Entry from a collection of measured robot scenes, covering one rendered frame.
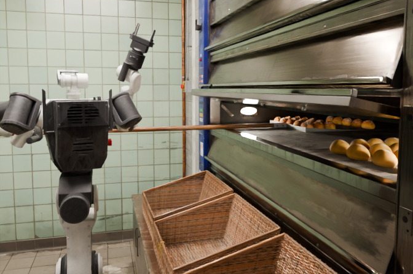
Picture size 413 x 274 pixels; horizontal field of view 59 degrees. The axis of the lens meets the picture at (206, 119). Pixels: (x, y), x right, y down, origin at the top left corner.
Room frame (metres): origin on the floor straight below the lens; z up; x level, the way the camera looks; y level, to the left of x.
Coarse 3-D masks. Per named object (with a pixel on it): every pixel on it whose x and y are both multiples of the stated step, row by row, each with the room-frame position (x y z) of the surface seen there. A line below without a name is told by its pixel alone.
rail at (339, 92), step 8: (192, 88) 2.62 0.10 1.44; (200, 88) 2.40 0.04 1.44; (208, 88) 2.21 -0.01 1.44; (216, 88) 2.05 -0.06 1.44; (224, 88) 1.91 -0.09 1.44; (232, 88) 1.78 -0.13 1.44; (240, 88) 1.68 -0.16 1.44; (248, 88) 1.58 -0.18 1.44; (256, 88) 1.50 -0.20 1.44; (264, 88) 1.42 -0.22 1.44; (272, 88) 1.35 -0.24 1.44; (280, 88) 1.29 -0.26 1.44; (288, 88) 1.23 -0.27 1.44; (296, 88) 1.18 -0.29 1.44; (304, 88) 1.13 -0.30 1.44; (312, 88) 1.09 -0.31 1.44; (320, 88) 1.05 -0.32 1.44; (328, 88) 1.01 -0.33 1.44; (336, 88) 0.98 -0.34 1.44; (344, 88) 0.94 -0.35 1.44; (352, 88) 0.91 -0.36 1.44; (352, 96) 0.91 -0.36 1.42
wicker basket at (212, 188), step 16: (192, 176) 2.59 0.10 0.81; (208, 176) 2.54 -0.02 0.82; (144, 192) 2.49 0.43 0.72; (160, 192) 2.52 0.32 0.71; (192, 192) 2.59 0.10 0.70; (208, 192) 2.45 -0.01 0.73; (224, 192) 2.09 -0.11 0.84; (144, 208) 2.38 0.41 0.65; (160, 208) 2.52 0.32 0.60; (176, 208) 2.55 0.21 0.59; (208, 208) 2.06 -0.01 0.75; (224, 208) 2.09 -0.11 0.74
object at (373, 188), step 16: (256, 144) 1.84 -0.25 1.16; (272, 144) 1.70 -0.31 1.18; (288, 160) 1.51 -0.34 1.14; (304, 160) 1.39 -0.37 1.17; (320, 160) 1.32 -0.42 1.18; (336, 176) 1.19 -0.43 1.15; (352, 176) 1.11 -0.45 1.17; (368, 176) 1.07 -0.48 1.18; (368, 192) 1.04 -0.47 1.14; (384, 192) 0.98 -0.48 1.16
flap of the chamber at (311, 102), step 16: (208, 96) 2.27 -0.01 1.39; (224, 96) 1.87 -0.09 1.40; (240, 96) 1.65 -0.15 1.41; (256, 96) 1.47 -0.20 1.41; (272, 96) 1.33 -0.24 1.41; (288, 96) 1.21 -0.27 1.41; (304, 96) 1.12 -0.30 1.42; (320, 96) 1.03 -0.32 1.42; (336, 96) 0.96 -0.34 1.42; (352, 112) 1.11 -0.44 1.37; (368, 112) 0.99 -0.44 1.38; (384, 112) 0.93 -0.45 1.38
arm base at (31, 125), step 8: (24, 96) 1.49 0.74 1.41; (32, 96) 1.51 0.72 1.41; (40, 104) 1.53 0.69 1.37; (32, 112) 1.50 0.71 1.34; (8, 120) 1.41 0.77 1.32; (32, 120) 1.48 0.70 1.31; (8, 128) 1.44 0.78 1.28; (16, 128) 1.44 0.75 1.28; (24, 128) 1.45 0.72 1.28; (32, 128) 1.47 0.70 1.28
